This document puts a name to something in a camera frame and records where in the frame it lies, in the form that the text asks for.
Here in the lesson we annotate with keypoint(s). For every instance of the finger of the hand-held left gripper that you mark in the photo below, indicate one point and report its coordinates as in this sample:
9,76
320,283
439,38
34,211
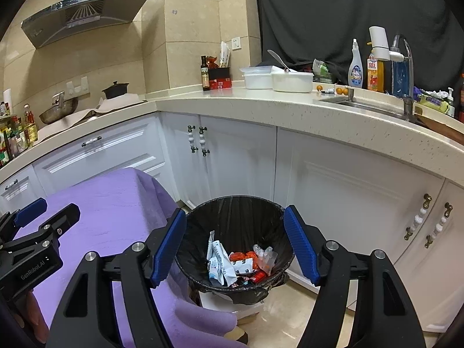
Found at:
31,211
60,219

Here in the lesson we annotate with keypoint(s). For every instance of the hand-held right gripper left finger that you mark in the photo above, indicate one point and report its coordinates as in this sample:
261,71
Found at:
168,250

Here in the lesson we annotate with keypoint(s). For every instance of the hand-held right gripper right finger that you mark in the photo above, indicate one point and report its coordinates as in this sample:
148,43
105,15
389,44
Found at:
301,246

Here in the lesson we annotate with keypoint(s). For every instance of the clear plastic bag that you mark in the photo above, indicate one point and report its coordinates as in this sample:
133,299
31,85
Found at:
266,255

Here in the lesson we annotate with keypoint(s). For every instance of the large white tube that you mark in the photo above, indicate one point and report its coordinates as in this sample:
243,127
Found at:
217,261

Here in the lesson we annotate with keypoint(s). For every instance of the orange snack wrapper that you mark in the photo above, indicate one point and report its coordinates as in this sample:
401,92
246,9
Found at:
241,257

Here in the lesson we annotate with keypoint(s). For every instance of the trash bin with black bag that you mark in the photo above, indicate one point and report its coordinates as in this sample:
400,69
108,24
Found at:
232,217

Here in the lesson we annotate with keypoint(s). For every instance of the person's left hand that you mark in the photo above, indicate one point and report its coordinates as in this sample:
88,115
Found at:
31,315

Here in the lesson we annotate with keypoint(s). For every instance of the purple tablecloth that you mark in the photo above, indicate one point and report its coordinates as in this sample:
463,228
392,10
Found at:
108,203

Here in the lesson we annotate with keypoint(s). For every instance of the group of condiment bottles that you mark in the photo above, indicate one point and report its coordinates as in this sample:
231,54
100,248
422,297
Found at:
11,141

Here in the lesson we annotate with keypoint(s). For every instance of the wide white cabinet door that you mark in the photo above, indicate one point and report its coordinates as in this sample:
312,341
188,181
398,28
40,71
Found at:
108,159

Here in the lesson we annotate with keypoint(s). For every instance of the yellow cooking oil bottle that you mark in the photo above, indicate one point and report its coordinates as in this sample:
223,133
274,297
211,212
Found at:
31,130

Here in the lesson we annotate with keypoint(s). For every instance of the steel frying pan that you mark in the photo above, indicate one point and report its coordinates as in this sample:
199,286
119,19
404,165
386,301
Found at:
58,114

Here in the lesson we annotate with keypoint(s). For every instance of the beige kitchen countertop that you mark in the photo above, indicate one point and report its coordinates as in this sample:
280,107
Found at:
290,116

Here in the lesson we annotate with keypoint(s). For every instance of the black lidded pot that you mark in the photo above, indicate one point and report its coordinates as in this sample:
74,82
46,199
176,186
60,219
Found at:
116,90

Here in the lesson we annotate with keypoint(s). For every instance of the steel sink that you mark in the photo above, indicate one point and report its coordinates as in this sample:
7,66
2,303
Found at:
362,105

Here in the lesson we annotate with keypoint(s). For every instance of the white open container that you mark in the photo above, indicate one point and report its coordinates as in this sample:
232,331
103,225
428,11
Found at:
292,81

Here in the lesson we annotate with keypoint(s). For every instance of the white container with lid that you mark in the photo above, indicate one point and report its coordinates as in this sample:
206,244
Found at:
257,79

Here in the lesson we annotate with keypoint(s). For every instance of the red box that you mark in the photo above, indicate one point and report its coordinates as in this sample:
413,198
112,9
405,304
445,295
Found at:
220,81

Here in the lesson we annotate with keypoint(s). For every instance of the dark olive oil bottle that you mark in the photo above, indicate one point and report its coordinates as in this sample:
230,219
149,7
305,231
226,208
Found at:
205,76

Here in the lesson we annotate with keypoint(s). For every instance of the white spray bottle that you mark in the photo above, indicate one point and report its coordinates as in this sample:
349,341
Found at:
356,72

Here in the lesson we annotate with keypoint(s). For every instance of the brown wooden board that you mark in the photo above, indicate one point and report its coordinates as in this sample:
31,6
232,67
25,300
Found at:
442,127

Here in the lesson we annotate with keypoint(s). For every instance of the orange dish soap bottle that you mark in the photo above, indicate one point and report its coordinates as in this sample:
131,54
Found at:
375,76

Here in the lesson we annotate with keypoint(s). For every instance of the metal spoon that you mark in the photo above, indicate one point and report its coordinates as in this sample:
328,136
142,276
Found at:
277,58

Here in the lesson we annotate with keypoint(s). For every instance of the yellow green packet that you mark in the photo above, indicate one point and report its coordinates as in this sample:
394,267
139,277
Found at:
433,103

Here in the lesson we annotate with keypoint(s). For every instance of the blue bottle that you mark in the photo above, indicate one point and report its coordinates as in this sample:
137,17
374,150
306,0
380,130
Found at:
400,78

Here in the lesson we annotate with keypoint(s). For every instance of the white upright packet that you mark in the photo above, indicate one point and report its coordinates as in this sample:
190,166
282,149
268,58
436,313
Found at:
224,54

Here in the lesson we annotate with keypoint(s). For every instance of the steel range hood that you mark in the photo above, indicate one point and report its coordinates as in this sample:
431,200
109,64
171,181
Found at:
83,11

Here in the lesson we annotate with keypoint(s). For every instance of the white pump bottle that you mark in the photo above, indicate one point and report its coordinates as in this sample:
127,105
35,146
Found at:
450,103

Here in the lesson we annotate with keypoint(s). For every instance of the steel faucet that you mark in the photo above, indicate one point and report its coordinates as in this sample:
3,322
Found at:
409,65

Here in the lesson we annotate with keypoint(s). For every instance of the dark sauce bottle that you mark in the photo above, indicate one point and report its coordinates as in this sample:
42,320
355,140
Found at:
461,98

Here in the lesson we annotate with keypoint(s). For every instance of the white water filter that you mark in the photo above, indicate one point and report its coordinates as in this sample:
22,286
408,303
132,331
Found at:
379,40

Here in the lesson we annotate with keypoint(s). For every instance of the black curtain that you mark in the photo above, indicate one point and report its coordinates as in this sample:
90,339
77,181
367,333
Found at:
326,14

